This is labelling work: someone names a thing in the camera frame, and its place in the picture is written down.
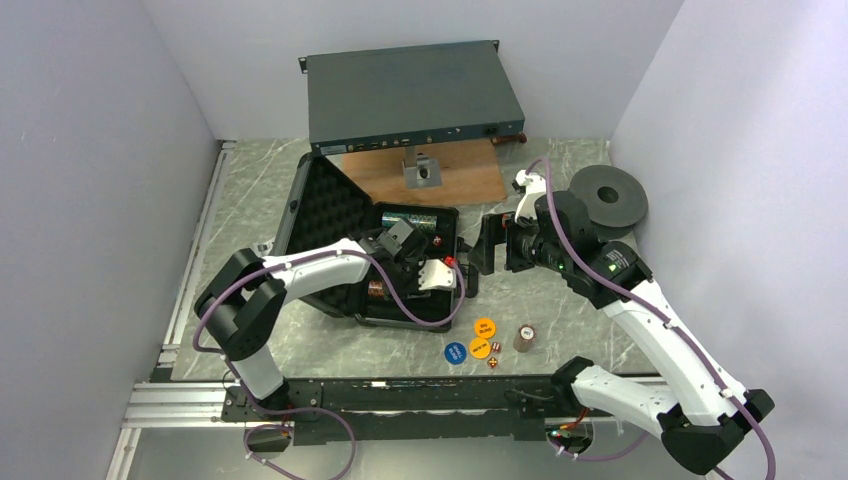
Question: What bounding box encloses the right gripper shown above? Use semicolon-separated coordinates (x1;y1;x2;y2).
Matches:
467;210;569;274

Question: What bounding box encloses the orange brown poker chip stack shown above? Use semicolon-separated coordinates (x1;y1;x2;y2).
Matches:
367;280;388;299

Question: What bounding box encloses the black poker set case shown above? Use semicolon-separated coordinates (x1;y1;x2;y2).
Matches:
269;153;477;333

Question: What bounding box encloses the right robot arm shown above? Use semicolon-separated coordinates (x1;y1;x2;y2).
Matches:
469;191;774;475

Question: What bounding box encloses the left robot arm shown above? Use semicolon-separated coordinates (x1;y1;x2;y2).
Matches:
194;220;428;420

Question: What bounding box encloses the green poker chip stack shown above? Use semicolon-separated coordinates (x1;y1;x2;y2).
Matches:
381;212;406;228

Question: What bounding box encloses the wooden board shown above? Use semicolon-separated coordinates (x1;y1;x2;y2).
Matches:
341;139;507;206

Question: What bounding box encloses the blue small blind button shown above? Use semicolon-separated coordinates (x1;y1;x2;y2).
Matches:
443;342;468;365

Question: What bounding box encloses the orange big blind button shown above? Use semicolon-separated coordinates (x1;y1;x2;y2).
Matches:
473;317;497;339

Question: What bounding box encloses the yellow big blind button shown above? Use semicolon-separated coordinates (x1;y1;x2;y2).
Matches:
468;337;492;359

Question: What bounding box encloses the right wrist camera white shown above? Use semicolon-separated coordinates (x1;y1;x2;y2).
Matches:
513;170;547;223

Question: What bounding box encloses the silver metal stand bracket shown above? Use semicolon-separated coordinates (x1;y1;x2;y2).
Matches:
403;146;443;189

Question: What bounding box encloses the black cable spool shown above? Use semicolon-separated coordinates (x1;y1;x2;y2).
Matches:
569;165;649;240

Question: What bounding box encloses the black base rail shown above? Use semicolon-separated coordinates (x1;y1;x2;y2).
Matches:
220;375;590;446

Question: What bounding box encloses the grey rack network switch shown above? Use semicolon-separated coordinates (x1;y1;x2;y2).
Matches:
299;40;525;156

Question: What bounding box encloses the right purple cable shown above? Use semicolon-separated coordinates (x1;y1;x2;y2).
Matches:
526;156;778;480

